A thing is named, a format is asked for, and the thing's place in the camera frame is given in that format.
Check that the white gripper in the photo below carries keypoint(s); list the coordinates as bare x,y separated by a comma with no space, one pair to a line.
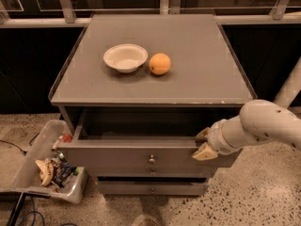
216,137

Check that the grey top drawer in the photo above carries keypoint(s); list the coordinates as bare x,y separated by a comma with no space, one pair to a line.
140,137

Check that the grey drawer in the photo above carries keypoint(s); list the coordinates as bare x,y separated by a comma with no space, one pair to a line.
198,171
140,137
152,188

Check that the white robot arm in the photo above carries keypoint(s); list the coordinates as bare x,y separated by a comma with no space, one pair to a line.
258,122

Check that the grey bottom drawer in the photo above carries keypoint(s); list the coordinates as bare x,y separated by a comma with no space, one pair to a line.
152,188

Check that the grey drawer cabinet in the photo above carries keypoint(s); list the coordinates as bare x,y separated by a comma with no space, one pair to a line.
204,73

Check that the grey middle drawer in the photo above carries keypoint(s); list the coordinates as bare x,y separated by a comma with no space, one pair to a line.
198,171

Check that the orange fruit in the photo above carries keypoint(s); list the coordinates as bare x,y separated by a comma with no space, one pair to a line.
159,64

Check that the white bowl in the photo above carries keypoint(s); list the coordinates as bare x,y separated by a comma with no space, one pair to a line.
125,58

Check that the green snack packet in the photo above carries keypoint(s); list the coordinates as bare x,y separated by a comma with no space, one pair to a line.
61,156

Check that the dark snack bag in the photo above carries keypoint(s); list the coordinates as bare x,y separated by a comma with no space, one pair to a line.
62,171

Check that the metal window railing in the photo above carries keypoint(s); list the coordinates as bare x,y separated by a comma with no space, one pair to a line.
79,13

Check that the clear plastic bin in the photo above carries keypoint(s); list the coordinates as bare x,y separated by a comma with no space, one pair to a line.
27,179

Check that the black stand leg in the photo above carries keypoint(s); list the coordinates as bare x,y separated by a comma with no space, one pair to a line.
18,199

